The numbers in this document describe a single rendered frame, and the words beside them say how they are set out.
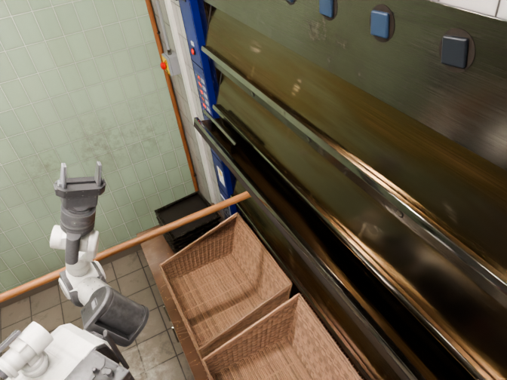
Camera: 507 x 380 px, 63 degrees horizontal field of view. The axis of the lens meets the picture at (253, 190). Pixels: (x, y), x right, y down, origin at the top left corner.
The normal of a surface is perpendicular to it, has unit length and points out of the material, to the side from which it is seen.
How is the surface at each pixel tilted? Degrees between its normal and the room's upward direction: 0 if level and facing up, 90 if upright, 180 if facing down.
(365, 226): 70
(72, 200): 97
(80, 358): 0
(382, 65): 90
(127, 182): 90
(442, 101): 90
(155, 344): 0
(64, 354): 0
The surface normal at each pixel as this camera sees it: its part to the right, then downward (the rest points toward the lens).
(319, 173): -0.87, 0.08
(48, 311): -0.11, -0.76
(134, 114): 0.45, 0.53
